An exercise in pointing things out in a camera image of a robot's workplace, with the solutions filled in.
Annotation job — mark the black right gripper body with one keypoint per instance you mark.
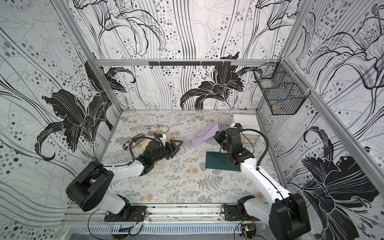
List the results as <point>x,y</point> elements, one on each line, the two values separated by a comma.
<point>223,137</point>

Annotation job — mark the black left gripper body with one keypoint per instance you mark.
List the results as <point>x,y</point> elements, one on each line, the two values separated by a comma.
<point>164,152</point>

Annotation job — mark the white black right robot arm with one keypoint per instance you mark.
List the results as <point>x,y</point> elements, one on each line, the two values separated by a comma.
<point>285,213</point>

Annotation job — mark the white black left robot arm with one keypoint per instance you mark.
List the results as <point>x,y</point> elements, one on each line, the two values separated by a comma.
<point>89,190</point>

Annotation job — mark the white mini drawer cabinet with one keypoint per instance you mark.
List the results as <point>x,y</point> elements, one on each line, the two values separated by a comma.
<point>249,138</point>

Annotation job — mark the plaid cylindrical case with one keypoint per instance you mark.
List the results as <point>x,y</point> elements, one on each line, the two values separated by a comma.
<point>136,140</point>

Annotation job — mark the small electronics board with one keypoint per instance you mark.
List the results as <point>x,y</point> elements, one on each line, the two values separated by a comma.
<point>248,231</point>

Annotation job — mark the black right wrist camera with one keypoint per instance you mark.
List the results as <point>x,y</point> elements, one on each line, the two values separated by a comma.
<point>238,126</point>

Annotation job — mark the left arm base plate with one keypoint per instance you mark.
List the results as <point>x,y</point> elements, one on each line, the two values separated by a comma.
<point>128,214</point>

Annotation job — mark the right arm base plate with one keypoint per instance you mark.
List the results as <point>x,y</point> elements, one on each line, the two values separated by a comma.
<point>234,213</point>

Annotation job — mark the black wire wall basket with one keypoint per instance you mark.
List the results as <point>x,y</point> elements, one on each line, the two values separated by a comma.
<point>281,93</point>

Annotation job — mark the white perforated cable duct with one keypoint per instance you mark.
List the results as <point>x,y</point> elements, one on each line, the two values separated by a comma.
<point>158,229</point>

